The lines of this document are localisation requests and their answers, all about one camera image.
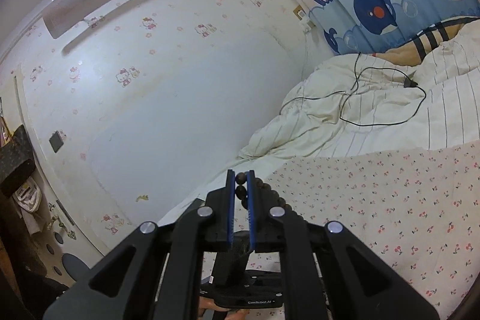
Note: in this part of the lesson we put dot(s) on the black wall switch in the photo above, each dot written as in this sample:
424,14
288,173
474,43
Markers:
56,142

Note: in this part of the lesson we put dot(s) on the person's left hand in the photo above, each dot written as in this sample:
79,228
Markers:
221,312

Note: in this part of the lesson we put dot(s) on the white printed bag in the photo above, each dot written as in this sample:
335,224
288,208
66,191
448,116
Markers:
28,198

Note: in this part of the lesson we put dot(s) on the white striped duvet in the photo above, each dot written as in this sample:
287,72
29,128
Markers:
393,125

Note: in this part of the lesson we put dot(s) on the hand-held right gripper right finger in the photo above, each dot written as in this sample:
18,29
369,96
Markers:
251,207

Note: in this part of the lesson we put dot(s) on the cherry print bed sheet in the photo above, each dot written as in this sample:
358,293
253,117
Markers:
375,211

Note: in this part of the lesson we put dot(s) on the tan pillow with dark stripes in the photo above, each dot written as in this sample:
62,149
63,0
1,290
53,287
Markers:
405,55

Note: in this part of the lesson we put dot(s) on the black bag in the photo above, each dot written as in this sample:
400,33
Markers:
15,162

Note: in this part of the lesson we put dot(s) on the wall socket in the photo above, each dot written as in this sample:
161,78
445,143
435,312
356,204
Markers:
299,12

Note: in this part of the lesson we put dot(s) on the white wall charger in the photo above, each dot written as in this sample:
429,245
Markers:
306,25

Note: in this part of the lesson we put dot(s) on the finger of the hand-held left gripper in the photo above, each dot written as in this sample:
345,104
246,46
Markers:
230,263

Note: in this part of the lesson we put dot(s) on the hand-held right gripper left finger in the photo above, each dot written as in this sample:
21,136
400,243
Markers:
230,207

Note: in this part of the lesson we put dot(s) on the round dark stool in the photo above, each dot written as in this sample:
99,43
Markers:
75,267

